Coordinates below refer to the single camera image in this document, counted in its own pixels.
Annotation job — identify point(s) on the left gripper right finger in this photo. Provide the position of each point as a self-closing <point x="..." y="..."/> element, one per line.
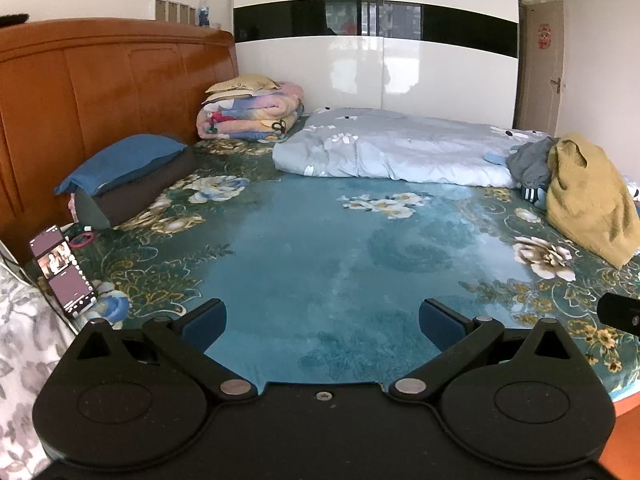
<point x="462" y="342"/>

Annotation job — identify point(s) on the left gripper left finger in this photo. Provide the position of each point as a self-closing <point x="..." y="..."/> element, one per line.
<point x="184" y="342"/>

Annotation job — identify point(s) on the mustard yellow knit sweater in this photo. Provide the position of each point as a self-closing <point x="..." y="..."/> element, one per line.
<point x="588" y="201"/>

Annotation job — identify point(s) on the smartphone with lit screen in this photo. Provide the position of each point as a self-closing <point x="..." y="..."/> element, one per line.
<point x="60" y="268"/>

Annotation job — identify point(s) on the navy striped garment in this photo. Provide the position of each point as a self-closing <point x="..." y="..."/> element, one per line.
<point x="535" y="196"/>

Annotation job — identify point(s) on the teal floral bed sheet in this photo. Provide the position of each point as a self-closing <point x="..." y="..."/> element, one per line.
<point x="323" y="276"/>

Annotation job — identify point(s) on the grey white floral cloth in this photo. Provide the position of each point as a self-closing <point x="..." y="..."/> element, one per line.
<point x="33" y="339"/>

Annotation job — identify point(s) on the dark grey bolster pillow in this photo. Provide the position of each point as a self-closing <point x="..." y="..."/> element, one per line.
<point x="123" y="202"/>

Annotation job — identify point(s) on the grey crumpled garment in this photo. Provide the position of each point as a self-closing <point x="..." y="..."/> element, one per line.
<point x="528" y="165"/>

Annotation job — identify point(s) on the blue pillow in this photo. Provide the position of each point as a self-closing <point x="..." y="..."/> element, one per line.
<point x="122" y="162"/>

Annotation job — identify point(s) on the light blue folded duvet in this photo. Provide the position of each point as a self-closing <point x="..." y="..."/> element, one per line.
<point x="364" y="143"/>

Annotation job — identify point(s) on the colourful folded floral blanket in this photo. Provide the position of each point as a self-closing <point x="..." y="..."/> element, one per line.
<point x="250" y="114"/>

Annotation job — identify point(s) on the orange wooden headboard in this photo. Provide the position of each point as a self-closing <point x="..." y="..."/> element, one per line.
<point x="70" y="88"/>

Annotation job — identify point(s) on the beige room door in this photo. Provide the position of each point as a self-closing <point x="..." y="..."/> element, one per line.
<point x="540" y="79"/>

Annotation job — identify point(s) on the white glossy wardrobe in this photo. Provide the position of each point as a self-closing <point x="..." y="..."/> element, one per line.
<point x="452" y="59"/>

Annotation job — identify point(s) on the plastic water bottle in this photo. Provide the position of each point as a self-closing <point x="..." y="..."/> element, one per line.
<point x="203" y="14"/>

